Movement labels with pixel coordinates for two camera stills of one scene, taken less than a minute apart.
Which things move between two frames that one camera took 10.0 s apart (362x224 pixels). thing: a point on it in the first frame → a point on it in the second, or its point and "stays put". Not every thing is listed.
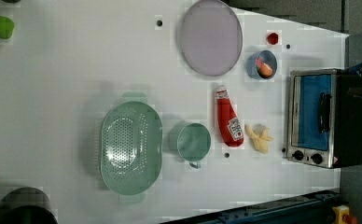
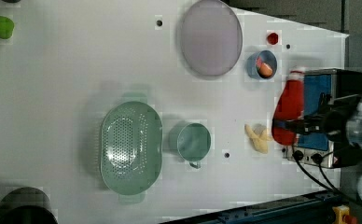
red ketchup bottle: (229, 123) → (289, 106)
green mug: (193, 143) stays put
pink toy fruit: (258, 63) stays put
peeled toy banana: (259, 134) stays put
